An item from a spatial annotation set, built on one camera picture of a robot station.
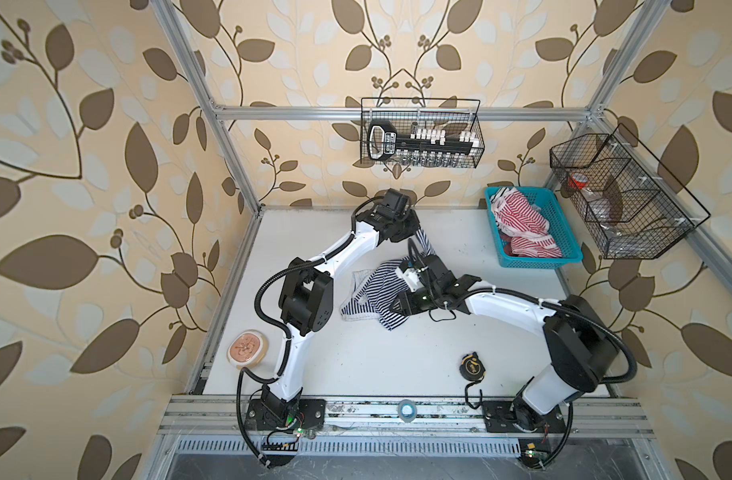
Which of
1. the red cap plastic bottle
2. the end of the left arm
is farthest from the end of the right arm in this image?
the red cap plastic bottle

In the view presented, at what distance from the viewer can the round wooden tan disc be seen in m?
0.83

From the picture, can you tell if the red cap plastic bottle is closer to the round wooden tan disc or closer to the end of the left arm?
the end of the left arm
